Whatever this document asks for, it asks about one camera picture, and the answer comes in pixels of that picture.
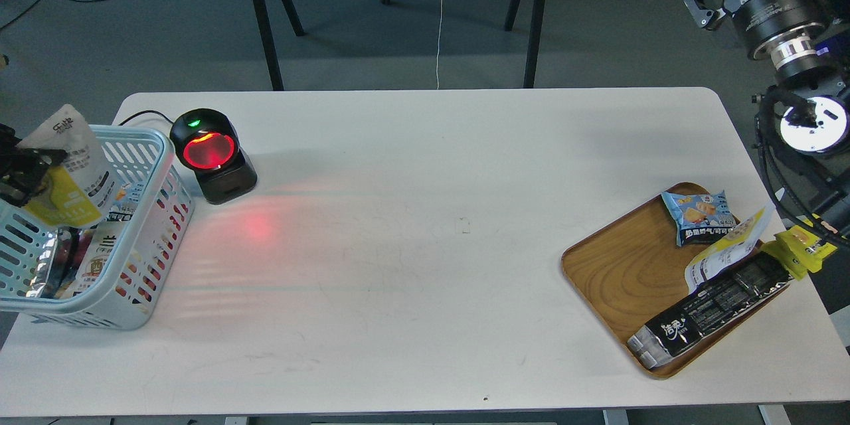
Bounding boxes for yellow white snack pouch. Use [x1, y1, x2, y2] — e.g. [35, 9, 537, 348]
[18, 104, 122, 228]

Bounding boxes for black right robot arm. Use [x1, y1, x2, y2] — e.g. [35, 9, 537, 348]
[682, 0, 848, 249]

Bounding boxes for white yellow snack bag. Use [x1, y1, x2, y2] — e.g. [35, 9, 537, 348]
[684, 205, 776, 293]

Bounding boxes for yellow cartoon snack packet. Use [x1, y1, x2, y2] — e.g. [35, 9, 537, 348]
[760, 225, 838, 280]

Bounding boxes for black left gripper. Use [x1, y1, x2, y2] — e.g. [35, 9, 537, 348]
[1, 124, 68, 207]

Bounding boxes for light blue plastic basket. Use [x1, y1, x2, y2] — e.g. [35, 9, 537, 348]
[1, 125, 195, 330]

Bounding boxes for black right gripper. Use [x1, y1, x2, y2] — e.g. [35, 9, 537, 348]
[681, 0, 834, 60]

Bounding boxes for white hanging cable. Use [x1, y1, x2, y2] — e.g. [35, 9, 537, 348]
[436, 0, 447, 90]

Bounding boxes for snacks inside basket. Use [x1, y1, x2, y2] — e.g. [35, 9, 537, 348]
[24, 182, 145, 299]

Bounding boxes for blue snack packet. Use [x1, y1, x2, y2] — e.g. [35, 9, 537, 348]
[661, 190, 738, 247]

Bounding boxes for black barcode scanner red window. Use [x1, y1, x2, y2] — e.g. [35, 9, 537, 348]
[169, 108, 258, 205]

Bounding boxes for black long snack package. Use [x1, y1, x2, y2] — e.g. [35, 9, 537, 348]
[626, 252, 794, 369]

